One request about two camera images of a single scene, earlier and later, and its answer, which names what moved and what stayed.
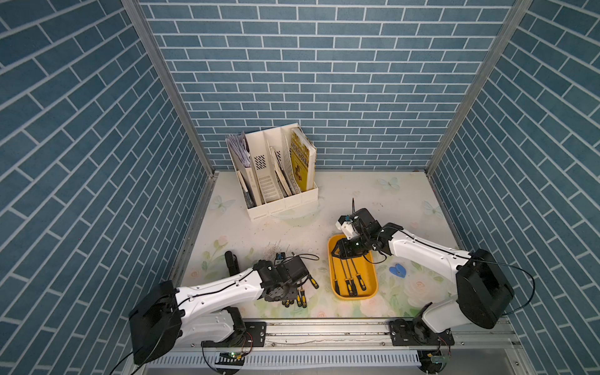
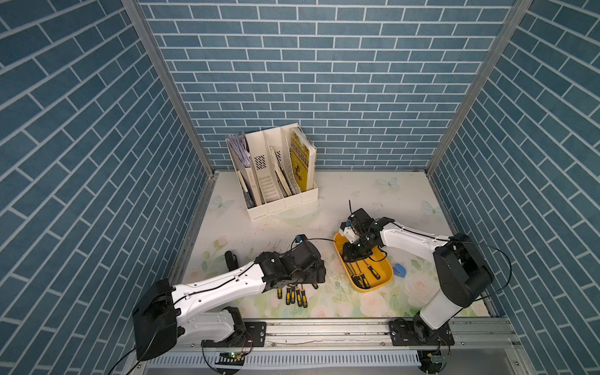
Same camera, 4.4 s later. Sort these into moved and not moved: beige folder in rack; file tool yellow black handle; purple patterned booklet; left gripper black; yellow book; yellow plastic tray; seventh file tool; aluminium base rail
Moved: left gripper black; file tool yellow black handle; yellow plastic tray
Not moved: aluminium base rail; seventh file tool; beige folder in rack; purple patterned booklet; yellow book
